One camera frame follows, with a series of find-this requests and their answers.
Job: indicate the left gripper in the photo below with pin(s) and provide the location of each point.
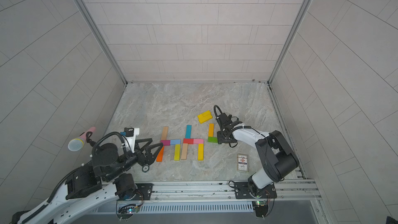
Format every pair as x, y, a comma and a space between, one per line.
147, 159

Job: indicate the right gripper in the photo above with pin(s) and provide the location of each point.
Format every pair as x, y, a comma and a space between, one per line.
219, 138

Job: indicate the green block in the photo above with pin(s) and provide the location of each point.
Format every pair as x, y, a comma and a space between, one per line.
212, 140

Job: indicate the amber orange block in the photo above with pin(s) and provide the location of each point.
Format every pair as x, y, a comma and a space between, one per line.
211, 130

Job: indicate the magenta block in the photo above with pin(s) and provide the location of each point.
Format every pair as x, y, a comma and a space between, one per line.
166, 142

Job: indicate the yellow block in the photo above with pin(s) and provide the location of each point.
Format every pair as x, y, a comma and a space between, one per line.
203, 118
200, 152
207, 112
177, 152

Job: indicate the pink block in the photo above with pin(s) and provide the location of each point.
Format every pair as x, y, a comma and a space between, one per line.
198, 141

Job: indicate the natural wood block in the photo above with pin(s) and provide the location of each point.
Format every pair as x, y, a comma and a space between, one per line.
164, 133
184, 151

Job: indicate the light blue block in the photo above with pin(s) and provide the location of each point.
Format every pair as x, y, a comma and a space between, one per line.
175, 142

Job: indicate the red block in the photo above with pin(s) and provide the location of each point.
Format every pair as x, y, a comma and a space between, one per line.
188, 141

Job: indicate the teal block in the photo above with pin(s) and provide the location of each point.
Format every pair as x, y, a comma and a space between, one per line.
188, 131

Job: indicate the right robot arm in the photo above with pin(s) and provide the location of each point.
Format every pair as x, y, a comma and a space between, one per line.
276, 155

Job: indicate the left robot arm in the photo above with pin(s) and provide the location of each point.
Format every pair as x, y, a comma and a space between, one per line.
80, 191

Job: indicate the playing card box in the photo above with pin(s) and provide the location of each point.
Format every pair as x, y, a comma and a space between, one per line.
242, 163

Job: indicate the left circuit board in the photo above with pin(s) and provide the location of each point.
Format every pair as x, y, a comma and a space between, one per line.
127, 211

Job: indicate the circuit board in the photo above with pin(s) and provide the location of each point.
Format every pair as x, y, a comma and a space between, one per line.
261, 208
127, 211

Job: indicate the right circuit board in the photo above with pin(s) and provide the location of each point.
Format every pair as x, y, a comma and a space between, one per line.
261, 208

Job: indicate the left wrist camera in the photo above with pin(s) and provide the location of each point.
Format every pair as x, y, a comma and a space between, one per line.
128, 132

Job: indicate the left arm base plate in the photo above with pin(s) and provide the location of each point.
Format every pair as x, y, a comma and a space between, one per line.
143, 192

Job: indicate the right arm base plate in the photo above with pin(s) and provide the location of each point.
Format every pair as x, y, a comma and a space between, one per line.
248, 190

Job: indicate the aluminium mounting rail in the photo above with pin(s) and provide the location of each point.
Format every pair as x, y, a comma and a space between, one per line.
220, 191

